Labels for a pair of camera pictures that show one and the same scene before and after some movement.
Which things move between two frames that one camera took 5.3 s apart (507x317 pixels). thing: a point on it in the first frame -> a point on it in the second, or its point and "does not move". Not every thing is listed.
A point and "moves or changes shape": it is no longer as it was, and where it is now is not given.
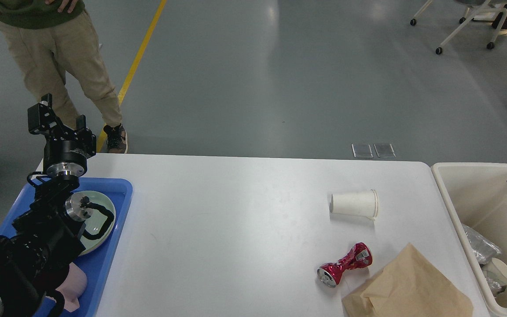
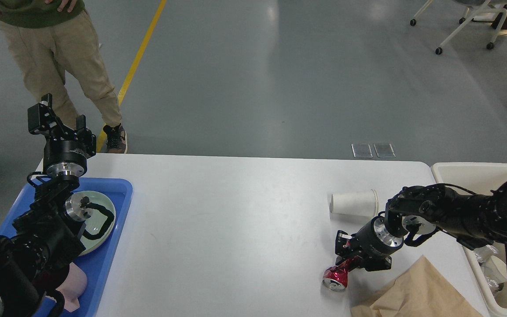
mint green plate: (96, 223) does not move
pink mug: (73, 288) does not move
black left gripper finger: (42, 119) does not move
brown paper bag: (409, 287) moves or changes shape
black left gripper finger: (86, 138) does not move
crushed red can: (360, 256) moves or changes shape
